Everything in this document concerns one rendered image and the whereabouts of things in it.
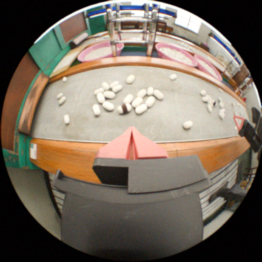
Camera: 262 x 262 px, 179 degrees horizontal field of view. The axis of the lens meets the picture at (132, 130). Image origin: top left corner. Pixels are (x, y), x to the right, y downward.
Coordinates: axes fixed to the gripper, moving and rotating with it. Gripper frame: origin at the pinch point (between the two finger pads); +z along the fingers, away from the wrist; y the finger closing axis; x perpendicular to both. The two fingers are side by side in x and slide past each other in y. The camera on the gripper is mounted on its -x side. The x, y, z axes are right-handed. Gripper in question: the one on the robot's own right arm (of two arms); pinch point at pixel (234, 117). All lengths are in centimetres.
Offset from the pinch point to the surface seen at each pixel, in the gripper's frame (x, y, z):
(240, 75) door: -151, -415, 178
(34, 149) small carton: 11, 81, -7
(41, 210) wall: 99, 169, -60
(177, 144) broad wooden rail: 10.1, 31.3, -1.5
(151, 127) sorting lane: 7.6, 38.2, 2.6
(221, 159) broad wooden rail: 13.7, 10.9, -8.4
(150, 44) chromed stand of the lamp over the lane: -20.0, 36.1, 21.0
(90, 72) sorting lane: -8, 61, 21
